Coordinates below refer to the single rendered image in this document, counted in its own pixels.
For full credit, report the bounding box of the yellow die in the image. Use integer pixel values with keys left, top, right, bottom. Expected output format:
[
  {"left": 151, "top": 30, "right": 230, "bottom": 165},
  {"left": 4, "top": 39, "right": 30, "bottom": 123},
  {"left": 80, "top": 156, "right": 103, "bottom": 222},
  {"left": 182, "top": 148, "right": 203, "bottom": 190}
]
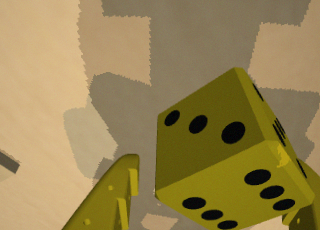
[{"left": 155, "top": 67, "right": 315, "bottom": 230}]

